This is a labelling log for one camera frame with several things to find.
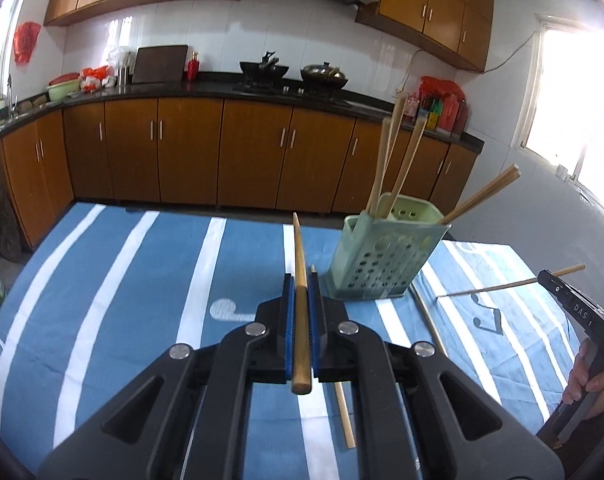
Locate red hanging plastic bag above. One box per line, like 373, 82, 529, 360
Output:
13, 21, 40, 65

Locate green perforated utensil holder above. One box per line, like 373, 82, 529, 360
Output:
327, 194, 453, 301

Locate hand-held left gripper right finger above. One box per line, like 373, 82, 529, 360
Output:
307, 275, 568, 480

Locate black open wok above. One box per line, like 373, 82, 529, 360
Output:
239, 51, 294, 86

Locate red and white plastic bags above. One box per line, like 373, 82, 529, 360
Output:
80, 66, 118, 92

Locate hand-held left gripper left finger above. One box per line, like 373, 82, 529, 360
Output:
34, 272, 297, 480

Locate black kitchen countertop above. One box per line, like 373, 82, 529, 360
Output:
0, 80, 485, 153

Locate white plastic bag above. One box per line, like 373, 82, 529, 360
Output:
106, 46, 134, 69

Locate black gas stove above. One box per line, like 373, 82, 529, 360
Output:
232, 82, 353, 107

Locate short wooden upper cabinets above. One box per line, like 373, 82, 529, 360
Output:
356, 0, 496, 72

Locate green basin with red lid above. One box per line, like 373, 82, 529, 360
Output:
47, 73, 82, 102

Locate red bag over bottles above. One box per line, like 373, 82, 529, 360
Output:
420, 76, 466, 99

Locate black lidded wok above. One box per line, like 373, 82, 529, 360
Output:
300, 61, 349, 90

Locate group of condiment bottles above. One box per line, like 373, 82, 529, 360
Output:
404, 87, 471, 134

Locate metal faucet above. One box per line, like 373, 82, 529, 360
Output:
6, 74, 20, 116

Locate small kitchen window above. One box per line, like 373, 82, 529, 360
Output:
0, 0, 38, 111

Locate wooden lower cabinets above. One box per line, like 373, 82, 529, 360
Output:
0, 95, 483, 252

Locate wooden chopstick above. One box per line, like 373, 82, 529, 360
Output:
439, 170, 523, 226
290, 211, 313, 395
436, 263, 586, 299
309, 264, 357, 450
382, 92, 408, 196
366, 117, 393, 216
437, 162, 520, 225
386, 116, 429, 213
413, 285, 447, 356

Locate blue white striped tablecloth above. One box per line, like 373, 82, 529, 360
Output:
0, 201, 583, 480

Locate large bright window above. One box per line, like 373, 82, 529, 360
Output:
519, 14, 604, 202

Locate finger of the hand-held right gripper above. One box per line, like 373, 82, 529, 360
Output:
537, 269, 604, 334

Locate white wall cable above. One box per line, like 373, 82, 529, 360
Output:
401, 30, 540, 96

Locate dark cutting board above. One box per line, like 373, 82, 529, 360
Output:
132, 45, 189, 85

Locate person's right hand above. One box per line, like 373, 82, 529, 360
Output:
562, 340, 604, 418

